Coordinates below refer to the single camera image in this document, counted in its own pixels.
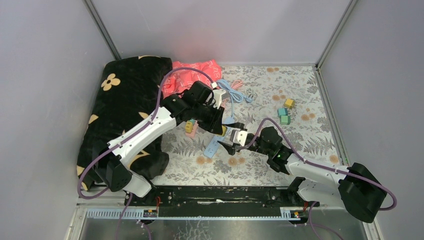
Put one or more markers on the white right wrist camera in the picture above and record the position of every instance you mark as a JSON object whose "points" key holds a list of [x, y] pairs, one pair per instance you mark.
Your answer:
{"points": [[238, 137]]}

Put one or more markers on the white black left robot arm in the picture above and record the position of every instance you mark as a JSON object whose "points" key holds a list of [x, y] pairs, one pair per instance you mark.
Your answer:
{"points": [[114, 165]]}

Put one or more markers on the light blue power strip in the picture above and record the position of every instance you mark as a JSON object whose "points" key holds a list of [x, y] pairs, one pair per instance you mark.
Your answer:
{"points": [[213, 146]]}

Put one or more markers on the pink power strip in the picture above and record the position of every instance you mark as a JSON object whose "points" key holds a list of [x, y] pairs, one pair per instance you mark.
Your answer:
{"points": [[193, 133]]}

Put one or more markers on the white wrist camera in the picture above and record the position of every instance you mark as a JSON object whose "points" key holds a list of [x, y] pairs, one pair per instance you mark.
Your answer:
{"points": [[218, 96], [238, 137]]}

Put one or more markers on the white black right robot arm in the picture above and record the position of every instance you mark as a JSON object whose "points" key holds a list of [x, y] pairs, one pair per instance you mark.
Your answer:
{"points": [[353, 188]]}

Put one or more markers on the yellow USB charger plug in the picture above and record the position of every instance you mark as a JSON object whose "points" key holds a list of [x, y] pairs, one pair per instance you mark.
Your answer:
{"points": [[188, 127]]}

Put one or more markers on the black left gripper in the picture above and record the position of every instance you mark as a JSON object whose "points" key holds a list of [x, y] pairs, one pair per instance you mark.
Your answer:
{"points": [[214, 124]]}

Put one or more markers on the black floral plush blanket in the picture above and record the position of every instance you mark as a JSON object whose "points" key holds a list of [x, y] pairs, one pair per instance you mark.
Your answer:
{"points": [[127, 95]]}

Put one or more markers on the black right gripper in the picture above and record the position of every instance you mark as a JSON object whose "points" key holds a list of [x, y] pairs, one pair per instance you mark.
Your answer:
{"points": [[231, 149]]}

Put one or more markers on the green charger plug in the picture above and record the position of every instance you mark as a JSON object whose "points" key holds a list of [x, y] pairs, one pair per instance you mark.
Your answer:
{"points": [[285, 119]]}

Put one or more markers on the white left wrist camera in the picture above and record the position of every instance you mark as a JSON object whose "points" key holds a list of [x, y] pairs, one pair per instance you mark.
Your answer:
{"points": [[218, 96]]}

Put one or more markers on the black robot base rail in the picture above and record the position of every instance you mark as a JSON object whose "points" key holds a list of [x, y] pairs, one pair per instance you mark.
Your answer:
{"points": [[175, 195]]}

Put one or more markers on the floral patterned table mat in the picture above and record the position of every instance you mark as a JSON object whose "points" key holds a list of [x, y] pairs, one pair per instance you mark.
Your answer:
{"points": [[269, 87]]}

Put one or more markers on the pink patterned cloth bag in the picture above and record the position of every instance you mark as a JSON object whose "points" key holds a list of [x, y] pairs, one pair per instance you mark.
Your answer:
{"points": [[182, 80]]}

